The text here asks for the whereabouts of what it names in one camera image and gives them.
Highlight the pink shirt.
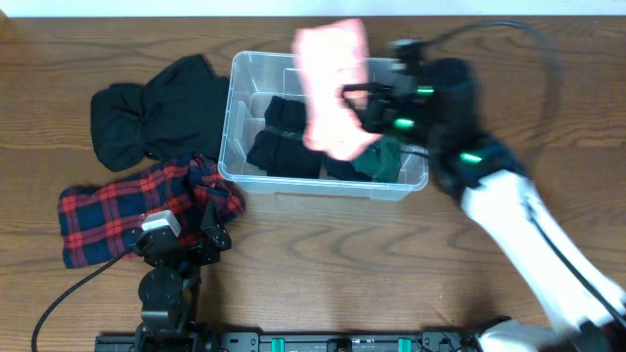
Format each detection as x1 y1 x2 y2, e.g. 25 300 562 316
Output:
291 19 380 161

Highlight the red navy plaid shirt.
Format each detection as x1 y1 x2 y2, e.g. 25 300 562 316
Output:
58 154 246 269

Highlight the green garment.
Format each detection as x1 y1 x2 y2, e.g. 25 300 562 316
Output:
352 137 401 183

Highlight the navy garment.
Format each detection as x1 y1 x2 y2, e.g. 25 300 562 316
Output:
324 157 372 182

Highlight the black hooded garment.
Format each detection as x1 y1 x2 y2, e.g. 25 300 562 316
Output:
90 54 229 172

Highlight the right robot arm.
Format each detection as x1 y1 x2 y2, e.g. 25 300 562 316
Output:
341 41 625 351

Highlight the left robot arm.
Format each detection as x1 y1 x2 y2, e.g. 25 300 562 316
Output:
132 201 232 333

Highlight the clear plastic storage bin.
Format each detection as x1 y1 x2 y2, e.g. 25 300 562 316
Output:
218 51 428 201

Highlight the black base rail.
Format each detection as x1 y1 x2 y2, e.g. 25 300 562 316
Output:
94 331 480 352

